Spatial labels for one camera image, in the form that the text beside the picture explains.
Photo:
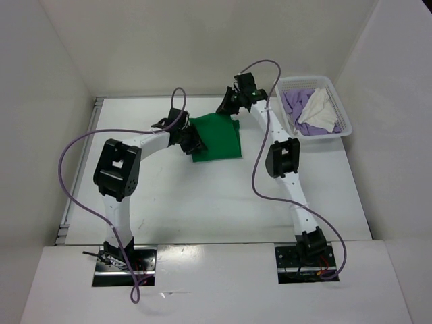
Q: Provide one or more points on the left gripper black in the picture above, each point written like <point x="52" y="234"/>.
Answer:
<point x="196" y="142"/>

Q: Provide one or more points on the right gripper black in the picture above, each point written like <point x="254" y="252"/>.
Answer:
<point x="225" y="107"/>

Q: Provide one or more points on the green t shirt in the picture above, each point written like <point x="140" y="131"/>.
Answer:
<point x="221" y="136"/>

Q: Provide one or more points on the white t shirt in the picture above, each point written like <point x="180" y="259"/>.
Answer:
<point x="319" y="109"/>

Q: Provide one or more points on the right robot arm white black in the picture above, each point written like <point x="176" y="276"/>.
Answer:
<point x="281" y="163"/>

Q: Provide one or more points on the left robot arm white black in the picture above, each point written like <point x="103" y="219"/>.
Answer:
<point x="116" y="177"/>

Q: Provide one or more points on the purple t shirt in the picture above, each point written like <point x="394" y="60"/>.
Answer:
<point x="295" y="103"/>

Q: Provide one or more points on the white plastic basket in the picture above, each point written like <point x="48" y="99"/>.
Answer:
<point x="311" y="108"/>

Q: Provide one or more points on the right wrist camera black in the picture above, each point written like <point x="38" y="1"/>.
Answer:
<point x="245" y="82"/>

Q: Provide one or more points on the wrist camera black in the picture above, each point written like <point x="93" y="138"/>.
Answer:
<point x="245" y="82"/>
<point x="175" y="121"/>

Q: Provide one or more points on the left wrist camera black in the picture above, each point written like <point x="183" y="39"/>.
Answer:
<point x="175" y="121"/>

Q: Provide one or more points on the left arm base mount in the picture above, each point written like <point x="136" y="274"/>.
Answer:
<point x="109" y="272"/>

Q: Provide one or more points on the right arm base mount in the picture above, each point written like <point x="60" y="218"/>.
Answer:
<point x="292" y="269"/>

